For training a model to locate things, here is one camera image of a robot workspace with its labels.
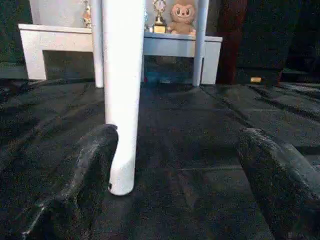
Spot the white glass-door cabinet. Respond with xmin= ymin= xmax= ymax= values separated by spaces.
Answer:
xmin=18 ymin=23 xmax=224 ymax=87

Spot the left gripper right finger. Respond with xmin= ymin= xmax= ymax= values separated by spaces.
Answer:
xmin=236 ymin=128 xmax=320 ymax=240

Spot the small gold trophy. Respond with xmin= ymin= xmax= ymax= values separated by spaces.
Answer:
xmin=152 ymin=0 xmax=169 ymax=35

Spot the pale floral ornament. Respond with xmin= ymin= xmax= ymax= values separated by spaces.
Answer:
xmin=82 ymin=0 xmax=94 ymax=29

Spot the black work mat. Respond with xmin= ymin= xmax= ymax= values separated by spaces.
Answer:
xmin=0 ymin=75 xmax=320 ymax=240

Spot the white plastic table leg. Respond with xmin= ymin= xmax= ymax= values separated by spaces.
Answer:
xmin=101 ymin=0 xmax=146 ymax=197
xmin=91 ymin=0 xmax=105 ymax=89
xmin=192 ymin=0 xmax=210 ymax=88

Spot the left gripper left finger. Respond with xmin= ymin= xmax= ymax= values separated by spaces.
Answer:
xmin=22 ymin=124 xmax=120 ymax=240

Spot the pink soft toy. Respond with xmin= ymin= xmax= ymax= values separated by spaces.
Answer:
xmin=167 ymin=2 xmax=197 ymax=36

